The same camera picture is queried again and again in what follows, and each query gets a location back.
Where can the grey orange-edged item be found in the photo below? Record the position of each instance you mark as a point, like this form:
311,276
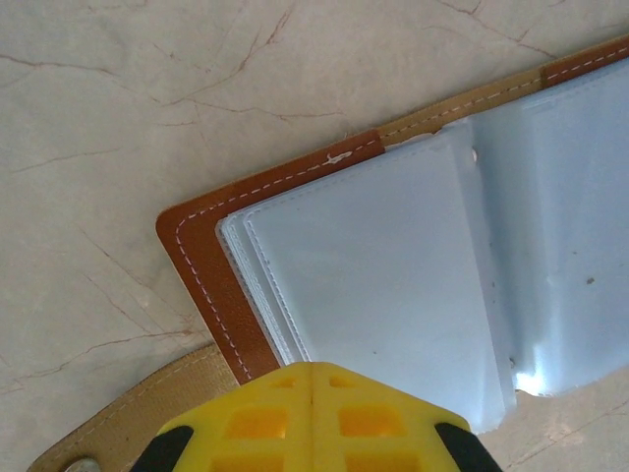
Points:
373,255

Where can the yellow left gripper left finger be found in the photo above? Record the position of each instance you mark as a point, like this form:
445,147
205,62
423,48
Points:
245,423

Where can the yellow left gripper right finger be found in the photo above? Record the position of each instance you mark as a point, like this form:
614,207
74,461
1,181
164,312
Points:
383,423

